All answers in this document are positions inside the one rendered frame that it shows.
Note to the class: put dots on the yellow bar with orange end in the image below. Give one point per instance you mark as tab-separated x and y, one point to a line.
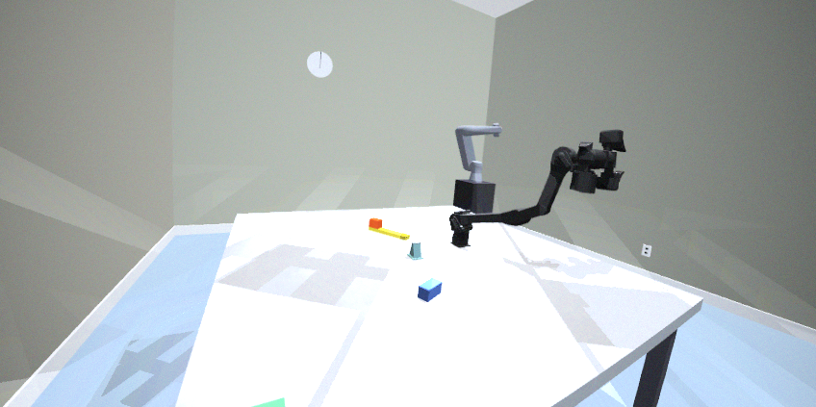
375	225

